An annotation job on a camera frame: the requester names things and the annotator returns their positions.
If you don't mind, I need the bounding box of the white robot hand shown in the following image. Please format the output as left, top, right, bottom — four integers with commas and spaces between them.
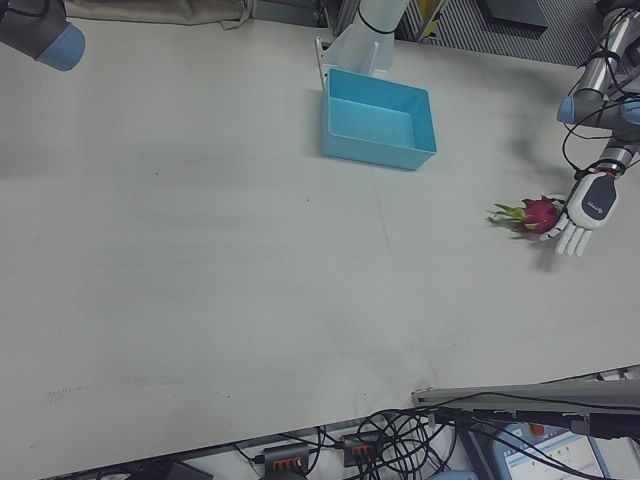
542, 167, 622, 258

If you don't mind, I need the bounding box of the red dragon fruit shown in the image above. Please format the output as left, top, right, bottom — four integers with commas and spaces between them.
486, 196, 564, 236

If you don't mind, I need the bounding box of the black box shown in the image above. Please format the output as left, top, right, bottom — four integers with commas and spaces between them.
477, 0, 549, 36

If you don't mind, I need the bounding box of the aluminium profile bar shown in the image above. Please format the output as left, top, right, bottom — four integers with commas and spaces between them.
410, 364, 640, 426

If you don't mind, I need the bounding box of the grey ribbed metal panel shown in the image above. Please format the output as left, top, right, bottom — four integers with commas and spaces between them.
394, 0, 601, 66

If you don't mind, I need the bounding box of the light blue plastic box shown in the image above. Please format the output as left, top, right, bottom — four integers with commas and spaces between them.
320, 68, 440, 172

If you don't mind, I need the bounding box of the teach pendant with screen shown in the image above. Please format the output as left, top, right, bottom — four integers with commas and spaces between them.
487, 419, 616, 480

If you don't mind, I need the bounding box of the grey orange usb hub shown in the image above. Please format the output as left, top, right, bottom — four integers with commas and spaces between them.
252, 442, 314, 474
339, 432, 386, 469

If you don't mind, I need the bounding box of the beige cloth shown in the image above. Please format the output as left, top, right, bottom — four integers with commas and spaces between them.
64, 0, 249, 29

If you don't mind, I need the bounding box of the yellow black striped post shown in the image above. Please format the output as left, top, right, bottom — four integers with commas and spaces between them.
417, 0, 446, 41

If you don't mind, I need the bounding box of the white camera stand base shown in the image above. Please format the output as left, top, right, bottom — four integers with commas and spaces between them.
313, 0, 411, 94

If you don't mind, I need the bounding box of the tangled black cable bundle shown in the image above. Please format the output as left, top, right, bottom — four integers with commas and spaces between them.
309, 389, 501, 480

